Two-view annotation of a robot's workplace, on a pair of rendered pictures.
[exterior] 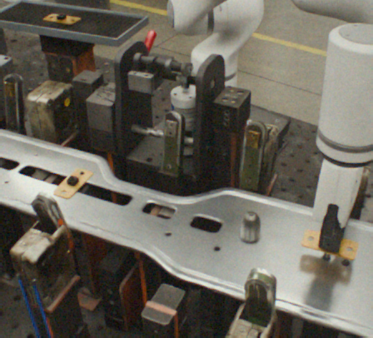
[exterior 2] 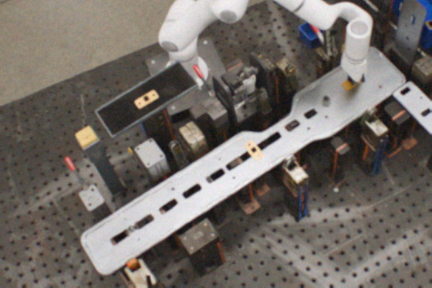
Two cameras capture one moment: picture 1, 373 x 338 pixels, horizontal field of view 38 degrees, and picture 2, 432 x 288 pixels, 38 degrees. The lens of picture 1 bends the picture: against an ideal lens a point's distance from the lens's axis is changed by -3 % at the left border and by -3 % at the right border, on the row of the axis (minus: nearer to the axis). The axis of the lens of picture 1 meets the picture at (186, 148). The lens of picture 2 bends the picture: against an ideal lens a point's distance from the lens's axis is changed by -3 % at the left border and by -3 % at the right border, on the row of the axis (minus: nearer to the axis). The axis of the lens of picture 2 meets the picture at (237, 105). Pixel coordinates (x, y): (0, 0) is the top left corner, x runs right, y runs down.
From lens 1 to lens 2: 1.88 m
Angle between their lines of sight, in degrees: 42
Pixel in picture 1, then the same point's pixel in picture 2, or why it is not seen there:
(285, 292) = (359, 106)
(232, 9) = not seen: hidden behind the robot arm
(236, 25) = not seen: hidden behind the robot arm
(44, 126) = (202, 147)
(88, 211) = (277, 150)
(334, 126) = (360, 55)
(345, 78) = (363, 44)
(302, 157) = (226, 47)
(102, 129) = (223, 123)
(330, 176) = (362, 67)
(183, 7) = (183, 40)
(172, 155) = (266, 104)
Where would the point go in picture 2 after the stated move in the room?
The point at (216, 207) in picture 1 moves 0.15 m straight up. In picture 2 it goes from (303, 105) to (304, 84)
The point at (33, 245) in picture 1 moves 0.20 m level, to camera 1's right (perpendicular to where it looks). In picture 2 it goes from (299, 174) to (324, 129)
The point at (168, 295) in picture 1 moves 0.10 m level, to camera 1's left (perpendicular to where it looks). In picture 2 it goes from (336, 142) to (325, 164)
